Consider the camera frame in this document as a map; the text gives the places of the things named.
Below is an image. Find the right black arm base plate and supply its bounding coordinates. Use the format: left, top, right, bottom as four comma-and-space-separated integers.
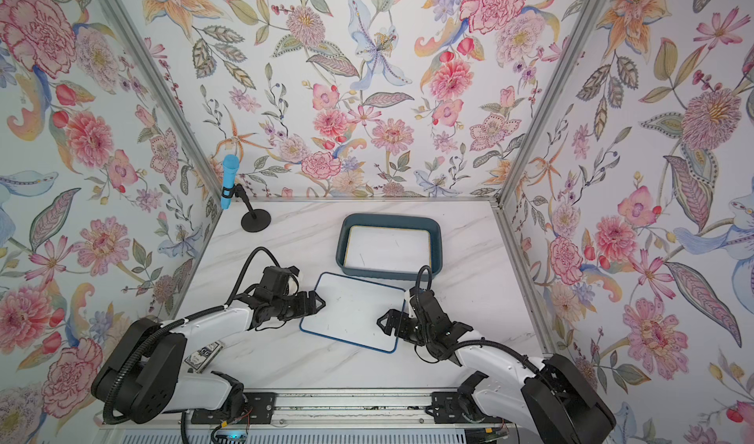
424, 391, 507, 426

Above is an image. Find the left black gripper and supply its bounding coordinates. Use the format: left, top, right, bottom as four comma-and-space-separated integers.
272, 287, 330, 325

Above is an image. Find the yellow framed whiteboard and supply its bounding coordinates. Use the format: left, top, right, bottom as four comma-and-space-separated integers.
343, 226, 432, 274

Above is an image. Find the dark blue framed whiteboard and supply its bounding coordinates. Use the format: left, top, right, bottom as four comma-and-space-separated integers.
300, 272, 406, 354

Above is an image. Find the teal plastic storage box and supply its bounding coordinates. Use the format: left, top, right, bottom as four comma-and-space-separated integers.
335, 213, 444, 281

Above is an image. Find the blue microphone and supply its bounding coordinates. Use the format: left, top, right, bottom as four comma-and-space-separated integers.
221, 154, 240, 210

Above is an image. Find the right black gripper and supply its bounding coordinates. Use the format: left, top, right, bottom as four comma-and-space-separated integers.
376, 308, 436, 344

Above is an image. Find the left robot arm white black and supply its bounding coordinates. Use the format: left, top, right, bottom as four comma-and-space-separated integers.
90, 261, 326, 426

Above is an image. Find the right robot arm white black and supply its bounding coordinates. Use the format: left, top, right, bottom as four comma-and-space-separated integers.
376, 266, 617, 443

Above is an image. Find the black microphone stand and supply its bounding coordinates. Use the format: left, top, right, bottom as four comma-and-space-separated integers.
234, 184, 272, 233

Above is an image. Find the aluminium mounting rail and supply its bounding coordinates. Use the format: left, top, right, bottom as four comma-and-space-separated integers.
93, 386, 608, 444

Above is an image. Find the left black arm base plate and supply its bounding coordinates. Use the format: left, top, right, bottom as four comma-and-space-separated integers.
190, 392, 277, 426

